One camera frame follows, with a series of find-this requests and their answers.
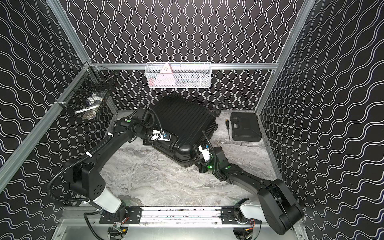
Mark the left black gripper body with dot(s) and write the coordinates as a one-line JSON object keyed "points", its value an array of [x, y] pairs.
{"points": [[167, 141]]}

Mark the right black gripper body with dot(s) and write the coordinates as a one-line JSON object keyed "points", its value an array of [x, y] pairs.
{"points": [[208, 165]]}

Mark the black ribbed hard-shell suitcase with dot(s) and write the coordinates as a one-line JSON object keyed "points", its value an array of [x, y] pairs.
{"points": [[184, 121]]}

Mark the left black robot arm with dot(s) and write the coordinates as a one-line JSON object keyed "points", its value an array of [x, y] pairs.
{"points": [[84, 176]]}

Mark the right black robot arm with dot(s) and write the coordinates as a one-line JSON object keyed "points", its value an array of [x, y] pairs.
{"points": [[280, 208]]}

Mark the black plastic tool case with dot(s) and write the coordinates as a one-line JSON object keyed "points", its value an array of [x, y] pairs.
{"points": [[245, 127]]}

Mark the white triangle label card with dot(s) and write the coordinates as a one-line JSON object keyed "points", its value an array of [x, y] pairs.
{"points": [[165, 78]]}

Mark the silver items in basket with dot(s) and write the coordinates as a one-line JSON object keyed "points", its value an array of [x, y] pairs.
{"points": [[89, 112]]}

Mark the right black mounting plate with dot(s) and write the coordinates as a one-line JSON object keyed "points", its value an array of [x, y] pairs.
{"points": [[237, 216]]}

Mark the black mounting plate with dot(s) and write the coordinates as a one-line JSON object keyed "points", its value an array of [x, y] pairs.
{"points": [[237, 216], [126, 216]]}

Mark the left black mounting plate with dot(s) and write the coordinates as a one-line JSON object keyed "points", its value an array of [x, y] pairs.
{"points": [[126, 216]]}

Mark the black-handled screwdriver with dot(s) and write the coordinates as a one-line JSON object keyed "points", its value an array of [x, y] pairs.
{"points": [[227, 122]]}

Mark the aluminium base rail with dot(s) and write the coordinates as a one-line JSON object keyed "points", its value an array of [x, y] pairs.
{"points": [[184, 217]]}

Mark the clear plastic wall bin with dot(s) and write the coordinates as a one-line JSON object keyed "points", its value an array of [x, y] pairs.
{"points": [[188, 75]]}

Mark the black wire mesh basket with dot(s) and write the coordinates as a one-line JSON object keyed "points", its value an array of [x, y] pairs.
{"points": [[98, 80]]}

